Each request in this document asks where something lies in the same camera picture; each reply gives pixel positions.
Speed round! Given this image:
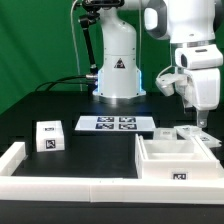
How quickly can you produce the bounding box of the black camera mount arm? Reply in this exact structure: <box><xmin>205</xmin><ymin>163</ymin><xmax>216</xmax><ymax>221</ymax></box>
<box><xmin>79</xmin><ymin>0</ymin><xmax>124</xmax><ymax>78</ymax></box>

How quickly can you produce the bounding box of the white cabinet body box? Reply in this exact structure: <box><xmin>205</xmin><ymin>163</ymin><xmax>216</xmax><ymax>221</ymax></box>
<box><xmin>135</xmin><ymin>135</ymin><xmax>224</xmax><ymax>180</ymax></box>

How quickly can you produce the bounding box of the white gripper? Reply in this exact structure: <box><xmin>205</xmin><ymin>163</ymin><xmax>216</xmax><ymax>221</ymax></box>
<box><xmin>175</xmin><ymin>47</ymin><xmax>223</xmax><ymax>128</ymax></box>

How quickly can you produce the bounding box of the white marker base plate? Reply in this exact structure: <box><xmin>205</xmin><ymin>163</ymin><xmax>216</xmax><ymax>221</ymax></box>
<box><xmin>75</xmin><ymin>116</ymin><xmax>155</xmax><ymax>132</ymax></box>

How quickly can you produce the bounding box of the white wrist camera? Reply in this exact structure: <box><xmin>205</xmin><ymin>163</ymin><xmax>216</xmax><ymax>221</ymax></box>
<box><xmin>156</xmin><ymin>73</ymin><xmax>184</xmax><ymax>96</ymax></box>

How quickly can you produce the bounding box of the white U-shaped fence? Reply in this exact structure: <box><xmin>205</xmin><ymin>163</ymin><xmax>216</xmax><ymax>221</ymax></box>
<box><xmin>0</xmin><ymin>142</ymin><xmax>224</xmax><ymax>205</ymax></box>

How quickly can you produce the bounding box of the white cabinet door panel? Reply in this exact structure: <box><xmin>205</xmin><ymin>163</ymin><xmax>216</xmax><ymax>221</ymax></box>
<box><xmin>174</xmin><ymin>125</ymin><xmax>222</xmax><ymax>148</ymax></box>
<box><xmin>153</xmin><ymin>128</ymin><xmax>177</xmax><ymax>140</ymax></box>

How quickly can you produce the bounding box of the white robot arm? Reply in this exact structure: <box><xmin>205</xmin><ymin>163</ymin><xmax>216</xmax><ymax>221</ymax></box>
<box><xmin>93</xmin><ymin>0</ymin><xmax>224</xmax><ymax>128</ymax></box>

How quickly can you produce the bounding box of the white cabinet top block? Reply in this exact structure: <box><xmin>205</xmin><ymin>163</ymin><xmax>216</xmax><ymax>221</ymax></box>
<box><xmin>36</xmin><ymin>120</ymin><xmax>65</xmax><ymax>152</ymax></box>

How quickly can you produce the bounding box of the black cable bundle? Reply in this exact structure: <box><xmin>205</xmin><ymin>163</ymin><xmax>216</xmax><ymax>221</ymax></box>
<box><xmin>35</xmin><ymin>75</ymin><xmax>98</xmax><ymax>92</ymax></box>

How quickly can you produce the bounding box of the grey thin cable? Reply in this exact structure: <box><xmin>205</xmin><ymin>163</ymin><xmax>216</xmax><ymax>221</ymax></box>
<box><xmin>69</xmin><ymin>0</ymin><xmax>84</xmax><ymax>92</ymax></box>

